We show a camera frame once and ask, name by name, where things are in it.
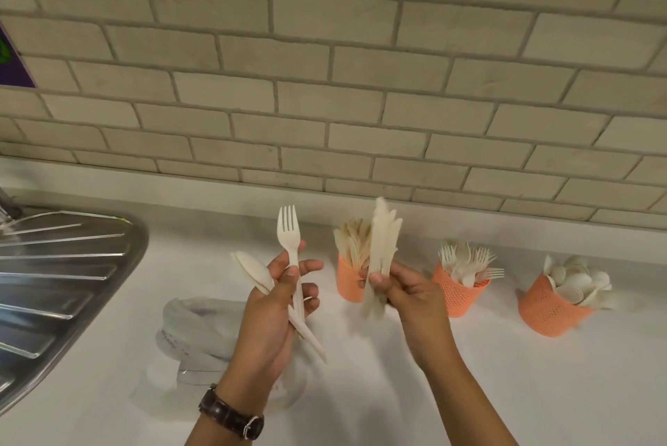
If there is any person's right hand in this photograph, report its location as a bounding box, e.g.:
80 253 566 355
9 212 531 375
368 261 459 374

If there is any person's left hand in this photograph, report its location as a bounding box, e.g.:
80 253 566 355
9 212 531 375
216 240 324 410

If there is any orange mesh plastic cup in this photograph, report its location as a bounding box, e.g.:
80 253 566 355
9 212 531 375
337 252 368 304
517 274 595 338
432 262 491 319

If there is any translucent black print plastic bag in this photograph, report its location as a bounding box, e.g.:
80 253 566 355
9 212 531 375
130 297 308 418

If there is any bunch of mixed plastic cutlery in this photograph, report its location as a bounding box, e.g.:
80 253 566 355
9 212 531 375
231 205 329 363

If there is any person's left forearm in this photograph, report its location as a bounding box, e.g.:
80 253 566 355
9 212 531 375
185 406 261 446

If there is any stainless steel sink drainboard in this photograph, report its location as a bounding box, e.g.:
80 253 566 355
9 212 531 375
0 208 149 413

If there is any brown strap wristwatch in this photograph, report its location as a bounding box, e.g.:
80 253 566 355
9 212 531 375
197 383 265 440

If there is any blue wall sign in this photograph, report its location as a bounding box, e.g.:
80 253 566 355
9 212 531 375
0 21 38 89

